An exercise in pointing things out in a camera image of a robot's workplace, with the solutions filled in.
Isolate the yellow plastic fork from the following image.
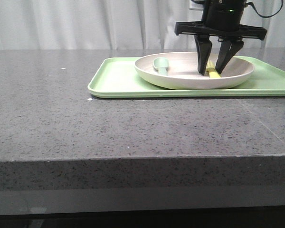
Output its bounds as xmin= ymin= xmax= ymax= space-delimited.
xmin=206 ymin=60 xmax=221 ymax=78

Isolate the beige round plate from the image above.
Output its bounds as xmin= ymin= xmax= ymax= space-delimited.
xmin=134 ymin=52 xmax=255 ymax=89

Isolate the light green rectangular tray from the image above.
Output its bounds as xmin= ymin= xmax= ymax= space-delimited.
xmin=87 ymin=57 xmax=285 ymax=98

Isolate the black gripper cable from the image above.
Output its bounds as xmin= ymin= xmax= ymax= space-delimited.
xmin=246 ymin=0 xmax=285 ymax=18

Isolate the light green spoon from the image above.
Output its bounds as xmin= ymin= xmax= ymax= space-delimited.
xmin=153 ymin=57 xmax=169 ymax=76

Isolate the white pleated curtain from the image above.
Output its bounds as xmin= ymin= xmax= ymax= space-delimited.
xmin=0 ymin=0 xmax=285 ymax=50

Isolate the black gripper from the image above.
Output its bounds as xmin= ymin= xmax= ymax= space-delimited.
xmin=174 ymin=0 xmax=267 ymax=75

